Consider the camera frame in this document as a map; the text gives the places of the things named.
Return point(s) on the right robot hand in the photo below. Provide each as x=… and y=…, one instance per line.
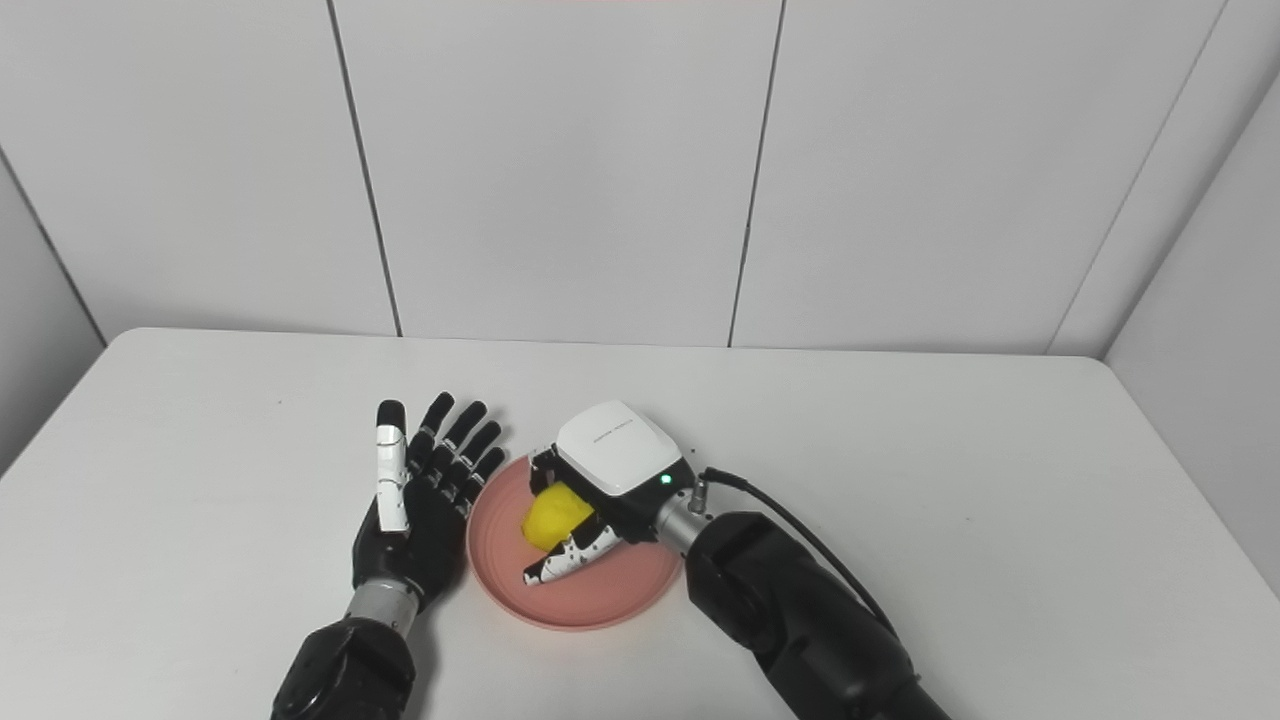
x=610, y=480

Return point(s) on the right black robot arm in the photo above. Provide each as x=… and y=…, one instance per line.
x=790, y=620

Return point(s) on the yellow lemon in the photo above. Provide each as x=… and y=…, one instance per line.
x=553, y=517

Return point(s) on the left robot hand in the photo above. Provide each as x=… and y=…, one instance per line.
x=425, y=520

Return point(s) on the pink round plate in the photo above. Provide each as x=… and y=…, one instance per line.
x=610, y=590

